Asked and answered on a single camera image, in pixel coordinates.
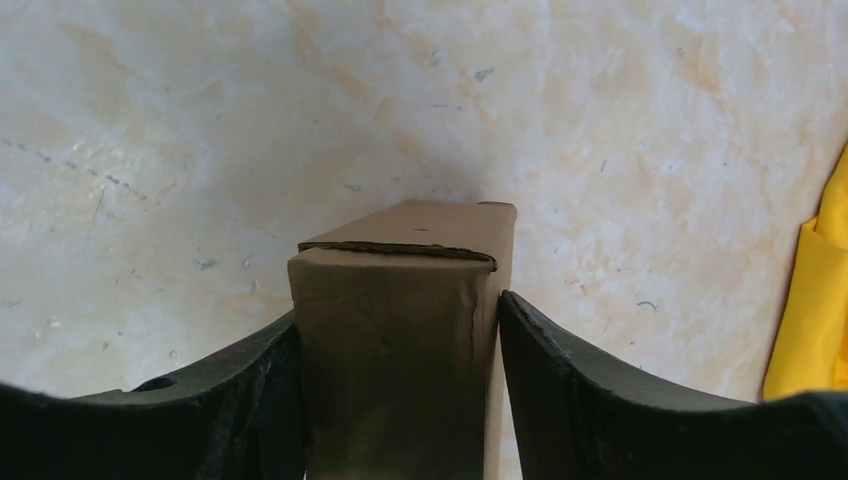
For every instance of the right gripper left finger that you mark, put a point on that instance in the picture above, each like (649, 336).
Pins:
(235, 414)

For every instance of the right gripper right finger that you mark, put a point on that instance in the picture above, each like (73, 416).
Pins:
(581, 413)

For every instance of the brown cardboard box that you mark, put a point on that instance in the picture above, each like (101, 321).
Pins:
(402, 370)

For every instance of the yellow cloth garment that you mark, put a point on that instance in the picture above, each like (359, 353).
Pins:
(810, 350)

